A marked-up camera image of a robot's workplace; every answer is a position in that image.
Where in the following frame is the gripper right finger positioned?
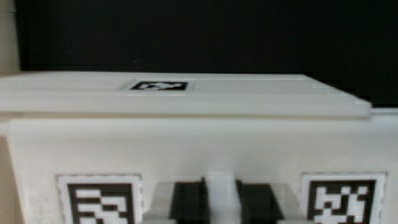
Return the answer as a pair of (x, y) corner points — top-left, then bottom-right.
(236, 181), (284, 224)

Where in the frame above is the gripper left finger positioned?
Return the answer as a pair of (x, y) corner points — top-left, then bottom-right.
(168, 180), (209, 224)

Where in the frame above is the white cabinet body box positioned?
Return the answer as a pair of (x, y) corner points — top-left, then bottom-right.
(0, 71), (398, 119)

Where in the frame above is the white frame fence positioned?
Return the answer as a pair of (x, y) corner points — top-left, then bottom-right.
(0, 0), (19, 75)

